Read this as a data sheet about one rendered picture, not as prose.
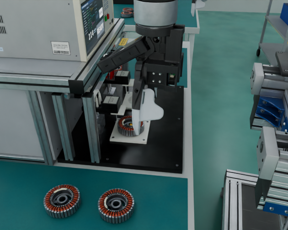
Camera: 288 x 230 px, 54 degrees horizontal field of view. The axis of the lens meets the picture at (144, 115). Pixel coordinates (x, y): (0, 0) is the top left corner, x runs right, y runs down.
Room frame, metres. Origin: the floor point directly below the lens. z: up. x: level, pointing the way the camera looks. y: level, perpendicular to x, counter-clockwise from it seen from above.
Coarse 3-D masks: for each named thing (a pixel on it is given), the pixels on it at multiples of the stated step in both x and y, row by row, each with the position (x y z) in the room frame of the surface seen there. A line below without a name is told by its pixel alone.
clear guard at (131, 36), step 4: (124, 32) 1.35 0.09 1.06; (128, 32) 1.35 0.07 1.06; (132, 32) 1.35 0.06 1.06; (120, 36) 1.30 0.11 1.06; (124, 36) 1.30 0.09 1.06; (128, 36) 1.30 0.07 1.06; (132, 36) 1.30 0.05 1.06; (136, 36) 1.30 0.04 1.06; (140, 36) 1.30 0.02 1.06; (120, 40) 1.24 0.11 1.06; (128, 40) 1.24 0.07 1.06; (132, 40) 1.24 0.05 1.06; (116, 44) 1.19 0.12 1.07; (112, 48) 1.14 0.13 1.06; (116, 48) 1.14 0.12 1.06
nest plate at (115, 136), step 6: (114, 126) 0.97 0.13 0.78; (144, 126) 0.97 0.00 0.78; (114, 132) 0.92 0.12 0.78; (144, 132) 0.92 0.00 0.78; (114, 138) 0.88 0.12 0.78; (120, 138) 0.88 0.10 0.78; (126, 138) 0.88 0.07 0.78; (132, 138) 0.88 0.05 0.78; (138, 138) 0.88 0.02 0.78; (144, 138) 0.88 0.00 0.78
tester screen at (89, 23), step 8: (96, 0) 1.06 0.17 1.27; (88, 8) 0.96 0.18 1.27; (96, 8) 1.06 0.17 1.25; (88, 16) 0.95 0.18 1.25; (88, 24) 0.94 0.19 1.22; (96, 24) 1.04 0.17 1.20; (88, 32) 0.93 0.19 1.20; (96, 32) 1.03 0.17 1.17; (88, 40) 0.93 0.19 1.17; (96, 40) 1.02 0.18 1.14
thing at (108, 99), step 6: (108, 96) 0.98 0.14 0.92; (114, 96) 0.98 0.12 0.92; (102, 102) 0.94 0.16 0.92; (108, 102) 0.94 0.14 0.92; (114, 102) 0.94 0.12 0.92; (120, 102) 0.98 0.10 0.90; (96, 108) 0.93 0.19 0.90; (102, 108) 0.93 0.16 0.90; (108, 108) 0.93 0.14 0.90; (114, 108) 0.92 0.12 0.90; (120, 108) 0.96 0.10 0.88; (96, 114) 0.96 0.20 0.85; (114, 114) 0.92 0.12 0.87; (120, 114) 0.92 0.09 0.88
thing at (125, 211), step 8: (112, 192) 0.61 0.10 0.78; (120, 192) 0.61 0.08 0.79; (128, 192) 0.61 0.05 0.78; (104, 200) 0.57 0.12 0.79; (112, 200) 0.59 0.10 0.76; (120, 200) 0.59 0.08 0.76; (128, 200) 0.57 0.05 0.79; (104, 208) 0.54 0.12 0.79; (112, 208) 0.56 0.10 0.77; (120, 208) 0.56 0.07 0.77; (128, 208) 0.54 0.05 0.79; (104, 216) 0.52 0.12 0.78; (112, 216) 0.52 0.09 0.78; (120, 216) 0.52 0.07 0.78; (128, 216) 0.53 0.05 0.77
